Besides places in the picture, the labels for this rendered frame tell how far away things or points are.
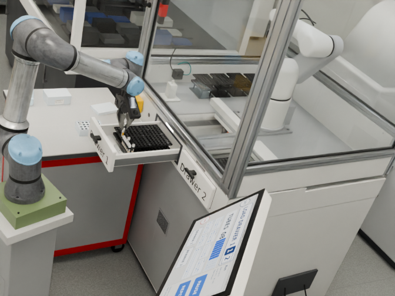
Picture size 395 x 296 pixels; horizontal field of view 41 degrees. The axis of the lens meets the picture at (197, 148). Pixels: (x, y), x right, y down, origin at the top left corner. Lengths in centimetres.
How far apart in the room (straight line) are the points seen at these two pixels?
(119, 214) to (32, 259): 75
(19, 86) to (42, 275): 83
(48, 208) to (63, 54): 61
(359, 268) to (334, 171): 134
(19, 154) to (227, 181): 79
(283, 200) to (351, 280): 133
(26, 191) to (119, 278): 109
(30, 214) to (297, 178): 109
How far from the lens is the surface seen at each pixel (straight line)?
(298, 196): 238
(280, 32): 182
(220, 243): 163
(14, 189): 207
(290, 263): 274
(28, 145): 200
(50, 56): 185
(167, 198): 258
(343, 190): 257
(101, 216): 283
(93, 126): 244
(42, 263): 232
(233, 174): 207
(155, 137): 246
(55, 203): 210
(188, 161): 231
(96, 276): 298
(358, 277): 359
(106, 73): 198
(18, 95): 202
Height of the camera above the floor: 216
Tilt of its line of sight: 31 degrees down
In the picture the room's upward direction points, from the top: 16 degrees clockwise
